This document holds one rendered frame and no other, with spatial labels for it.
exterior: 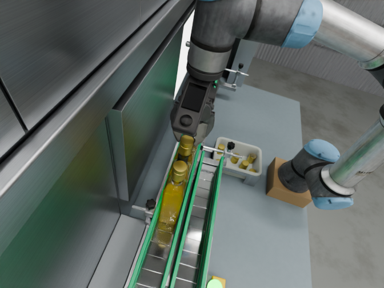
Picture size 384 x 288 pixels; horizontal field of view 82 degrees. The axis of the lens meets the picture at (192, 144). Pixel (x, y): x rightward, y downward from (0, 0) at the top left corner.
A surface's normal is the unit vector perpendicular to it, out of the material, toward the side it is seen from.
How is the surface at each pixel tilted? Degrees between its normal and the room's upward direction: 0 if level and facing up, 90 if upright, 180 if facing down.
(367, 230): 0
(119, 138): 90
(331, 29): 89
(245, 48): 90
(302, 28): 80
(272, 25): 87
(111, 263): 0
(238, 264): 0
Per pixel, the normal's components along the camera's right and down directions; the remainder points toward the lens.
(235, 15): 0.00, 0.69
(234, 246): 0.17, -0.66
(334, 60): -0.29, 0.68
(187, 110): 0.01, -0.18
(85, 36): 0.96, 0.27
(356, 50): -0.13, 0.92
